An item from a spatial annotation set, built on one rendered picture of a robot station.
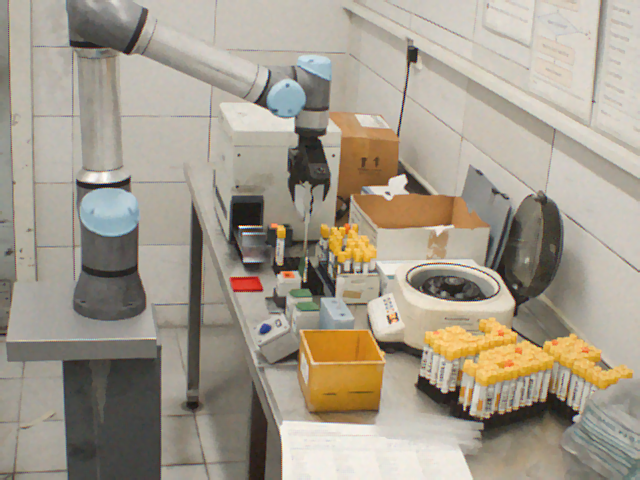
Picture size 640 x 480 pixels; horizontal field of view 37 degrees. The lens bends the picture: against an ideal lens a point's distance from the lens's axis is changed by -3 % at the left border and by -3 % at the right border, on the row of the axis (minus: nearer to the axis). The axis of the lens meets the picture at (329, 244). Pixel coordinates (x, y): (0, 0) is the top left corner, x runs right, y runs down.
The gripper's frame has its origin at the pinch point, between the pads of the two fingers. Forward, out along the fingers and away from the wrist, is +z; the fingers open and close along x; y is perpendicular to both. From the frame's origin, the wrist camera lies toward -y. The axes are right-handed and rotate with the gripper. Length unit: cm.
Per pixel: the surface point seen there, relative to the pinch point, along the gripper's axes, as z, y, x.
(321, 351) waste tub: 12.0, -39.9, 5.7
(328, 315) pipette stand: 8.7, -31.4, 2.4
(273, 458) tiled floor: 106, 61, -9
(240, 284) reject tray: 17.5, 4.0, 13.6
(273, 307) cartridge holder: 16.4, -11.0, 8.9
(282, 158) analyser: -4.5, 29.7, -0.3
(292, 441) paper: 16, -63, 16
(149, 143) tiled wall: 29, 161, 23
